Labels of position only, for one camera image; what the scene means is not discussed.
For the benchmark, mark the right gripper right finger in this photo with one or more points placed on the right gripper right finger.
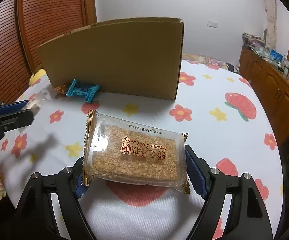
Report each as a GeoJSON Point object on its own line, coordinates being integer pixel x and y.
{"type": "Point", "coordinates": [247, 217]}

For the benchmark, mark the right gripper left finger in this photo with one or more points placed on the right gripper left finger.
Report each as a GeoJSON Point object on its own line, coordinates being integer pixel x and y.
{"type": "Point", "coordinates": [35, 210]}

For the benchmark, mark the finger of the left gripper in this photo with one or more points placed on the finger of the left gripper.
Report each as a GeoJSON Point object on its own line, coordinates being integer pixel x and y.
{"type": "Point", "coordinates": [12, 107]}
{"type": "Point", "coordinates": [16, 120]}

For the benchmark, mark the silver orange snack pouch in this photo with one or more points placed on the silver orange snack pouch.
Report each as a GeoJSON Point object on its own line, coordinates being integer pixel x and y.
{"type": "Point", "coordinates": [39, 100]}

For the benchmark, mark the small orange brown candy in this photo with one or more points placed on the small orange brown candy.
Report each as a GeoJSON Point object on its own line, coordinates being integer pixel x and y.
{"type": "Point", "coordinates": [61, 91]}

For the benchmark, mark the teal candy wrapper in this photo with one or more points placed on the teal candy wrapper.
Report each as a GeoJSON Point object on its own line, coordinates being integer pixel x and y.
{"type": "Point", "coordinates": [87, 91]}

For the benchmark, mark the sesame soft candy pack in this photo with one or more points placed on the sesame soft candy pack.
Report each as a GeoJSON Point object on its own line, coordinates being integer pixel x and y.
{"type": "Point", "coordinates": [126, 152]}

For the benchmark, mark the yellow Pikachu plush toy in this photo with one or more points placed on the yellow Pikachu plush toy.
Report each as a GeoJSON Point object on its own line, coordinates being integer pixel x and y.
{"type": "Point", "coordinates": [36, 78]}

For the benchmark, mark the wooden louvered wardrobe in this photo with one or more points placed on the wooden louvered wardrobe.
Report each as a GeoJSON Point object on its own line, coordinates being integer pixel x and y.
{"type": "Point", "coordinates": [25, 25]}

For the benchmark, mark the wooden sideboard cabinet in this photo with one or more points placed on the wooden sideboard cabinet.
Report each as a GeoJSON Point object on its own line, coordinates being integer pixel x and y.
{"type": "Point", "coordinates": [272, 88]}

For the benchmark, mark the brown cardboard box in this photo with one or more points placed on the brown cardboard box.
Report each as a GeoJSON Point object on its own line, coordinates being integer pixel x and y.
{"type": "Point", "coordinates": [135, 56]}

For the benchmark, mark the floral bed quilt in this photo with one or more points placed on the floral bed quilt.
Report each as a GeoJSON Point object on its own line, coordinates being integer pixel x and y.
{"type": "Point", "coordinates": [210, 62]}

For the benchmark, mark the blue box on sideboard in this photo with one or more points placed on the blue box on sideboard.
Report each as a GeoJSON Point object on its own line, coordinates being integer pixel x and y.
{"type": "Point", "coordinates": [276, 56]}

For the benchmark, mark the beige curtain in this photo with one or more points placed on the beige curtain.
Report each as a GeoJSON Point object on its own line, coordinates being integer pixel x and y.
{"type": "Point", "coordinates": [271, 12]}

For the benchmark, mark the wall switch plate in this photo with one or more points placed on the wall switch plate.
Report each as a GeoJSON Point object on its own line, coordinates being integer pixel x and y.
{"type": "Point", "coordinates": [212, 24]}

